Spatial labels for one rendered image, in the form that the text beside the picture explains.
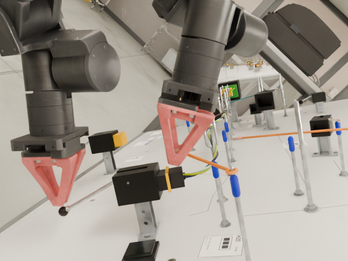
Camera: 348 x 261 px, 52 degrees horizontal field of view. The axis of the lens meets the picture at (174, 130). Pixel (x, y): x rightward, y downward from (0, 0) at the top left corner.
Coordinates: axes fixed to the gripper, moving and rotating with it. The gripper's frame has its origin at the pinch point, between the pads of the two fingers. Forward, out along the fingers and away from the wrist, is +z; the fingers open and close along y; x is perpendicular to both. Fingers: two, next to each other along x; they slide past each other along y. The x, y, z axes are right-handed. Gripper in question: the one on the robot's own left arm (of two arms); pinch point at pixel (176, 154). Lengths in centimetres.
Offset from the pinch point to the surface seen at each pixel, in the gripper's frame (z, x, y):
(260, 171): 4.1, -15.0, 19.1
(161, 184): 4.0, 1.0, -1.7
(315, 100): -10, -35, 68
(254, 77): -16, -47, 321
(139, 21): -87, 177, 762
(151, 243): 10.1, 0.3, -5.6
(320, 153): -1.2, -25.7, 22.7
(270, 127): 0, -22, 57
